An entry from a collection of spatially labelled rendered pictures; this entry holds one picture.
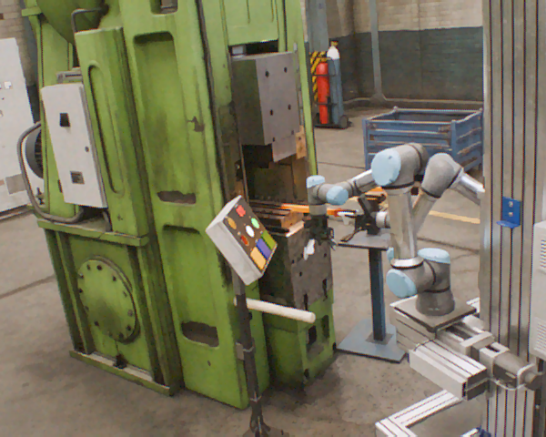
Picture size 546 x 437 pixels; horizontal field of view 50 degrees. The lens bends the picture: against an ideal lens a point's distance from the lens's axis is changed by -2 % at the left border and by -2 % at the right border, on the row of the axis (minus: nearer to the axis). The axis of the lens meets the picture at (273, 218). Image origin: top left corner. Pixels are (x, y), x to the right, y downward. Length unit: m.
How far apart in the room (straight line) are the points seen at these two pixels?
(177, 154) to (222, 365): 1.12
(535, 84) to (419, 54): 9.68
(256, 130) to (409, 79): 9.10
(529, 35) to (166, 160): 1.77
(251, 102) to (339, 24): 9.46
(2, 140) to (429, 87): 7.47
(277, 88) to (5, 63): 5.31
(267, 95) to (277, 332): 1.26
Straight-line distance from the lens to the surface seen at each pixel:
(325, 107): 10.52
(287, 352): 3.28
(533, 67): 1.98
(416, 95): 11.77
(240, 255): 2.38
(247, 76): 2.81
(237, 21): 2.92
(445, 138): 6.63
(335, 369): 3.51
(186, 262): 3.13
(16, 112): 7.83
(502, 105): 2.09
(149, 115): 2.98
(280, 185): 3.35
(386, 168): 2.04
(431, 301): 2.31
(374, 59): 12.25
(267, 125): 2.83
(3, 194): 7.85
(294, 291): 3.05
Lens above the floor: 1.93
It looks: 19 degrees down
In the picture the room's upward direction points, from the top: 7 degrees counter-clockwise
